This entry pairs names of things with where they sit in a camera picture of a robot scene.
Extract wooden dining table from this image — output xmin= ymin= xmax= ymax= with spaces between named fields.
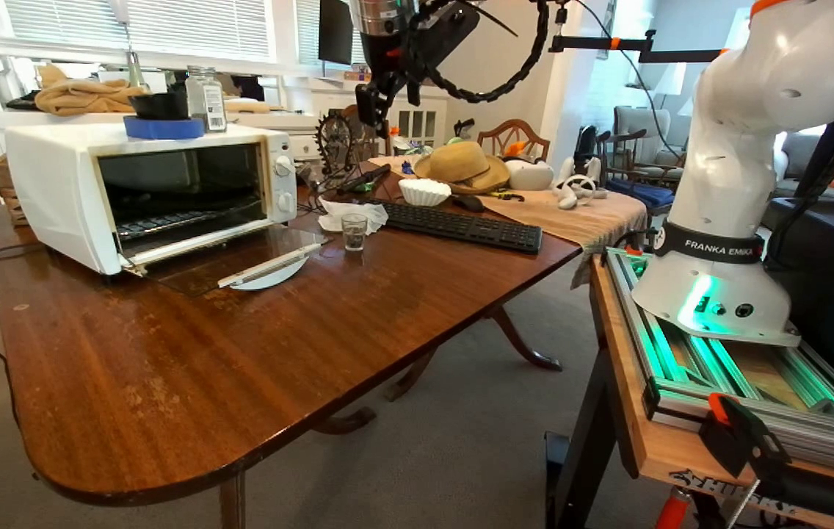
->
xmin=0 ymin=208 xmax=584 ymax=529

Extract white toaster oven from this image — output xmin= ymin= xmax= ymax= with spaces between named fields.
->
xmin=6 ymin=124 xmax=298 ymax=276

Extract black monitor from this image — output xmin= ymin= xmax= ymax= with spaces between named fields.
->
xmin=317 ymin=0 xmax=353 ymax=64

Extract wooden chair back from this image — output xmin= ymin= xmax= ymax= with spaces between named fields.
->
xmin=478 ymin=117 xmax=549 ymax=161

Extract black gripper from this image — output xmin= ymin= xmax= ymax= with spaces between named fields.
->
xmin=353 ymin=0 xmax=478 ymax=129

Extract tan folded cloth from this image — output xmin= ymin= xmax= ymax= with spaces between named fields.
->
xmin=35 ymin=64 xmax=141 ymax=117

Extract white crumpled napkin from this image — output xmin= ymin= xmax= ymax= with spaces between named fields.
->
xmin=317 ymin=198 xmax=387 ymax=234

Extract white oven door on table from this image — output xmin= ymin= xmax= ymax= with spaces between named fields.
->
xmin=220 ymin=243 xmax=317 ymax=290

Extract white headphones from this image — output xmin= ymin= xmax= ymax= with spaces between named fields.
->
xmin=553 ymin=174 xmax=606 ymax=208

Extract black pan on oven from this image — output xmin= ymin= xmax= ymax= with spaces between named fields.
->
xmin=132 ymin=92 xmax=189 ymax=120

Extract white labelled box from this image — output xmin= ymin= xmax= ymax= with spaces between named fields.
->
xmin=185 ymin=76 xmax=226 ymax=132

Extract black camera boom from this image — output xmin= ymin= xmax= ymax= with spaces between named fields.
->
xmin=549 ymin=30 xmax=722 ymax=61

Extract tan straw hat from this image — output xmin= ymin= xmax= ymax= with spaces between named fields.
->
xmin=415 ymin=142 xmax=511 ymax=195

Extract beige table runner cloth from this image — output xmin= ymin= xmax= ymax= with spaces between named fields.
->
xmin=481 ymin=192 xmax=647 ymax=252

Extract small glass cup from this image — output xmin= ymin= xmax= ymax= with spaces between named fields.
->
xmin=342 ymin=212 xmax=368 ymax=252

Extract white cabinet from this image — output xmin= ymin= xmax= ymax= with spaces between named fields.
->
xmin=309 ymin=80 xmax=455 ymax=158

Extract blue tape roll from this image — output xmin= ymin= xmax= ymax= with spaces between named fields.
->
xmin=123 ymin=117 xmax=207 ymax=142

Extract robot mounting base frame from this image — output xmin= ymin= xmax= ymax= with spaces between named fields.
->
xmin=544 ymin=243 xmax=834 ymax=529

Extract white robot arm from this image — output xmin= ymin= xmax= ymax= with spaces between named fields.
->
xmin=631 ymin=0 xmax=834 ymax=346

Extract white bowl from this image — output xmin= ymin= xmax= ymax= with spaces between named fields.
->
xmin=399 ymin=177 xmax=453 ymax=205

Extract black keyboard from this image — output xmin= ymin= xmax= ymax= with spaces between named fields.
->
xmin=384 ymin=204 xmax=540 ymax=257

